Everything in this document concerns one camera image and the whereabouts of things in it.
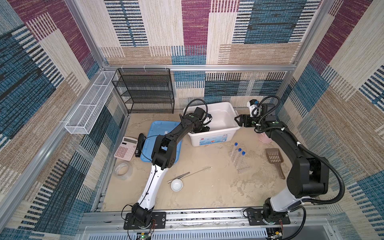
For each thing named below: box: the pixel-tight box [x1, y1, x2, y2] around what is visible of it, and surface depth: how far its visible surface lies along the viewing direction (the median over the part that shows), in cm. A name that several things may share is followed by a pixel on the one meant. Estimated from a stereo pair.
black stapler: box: [135, 133, 147, 158], surface depth 98 cm
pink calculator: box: [114, 136, 138, 161], surface depth 99 cm
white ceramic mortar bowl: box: [170, 178, 184, 192], surface depth 85 cm
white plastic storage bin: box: [183, 101, 240, 147], surface depth 98 cm
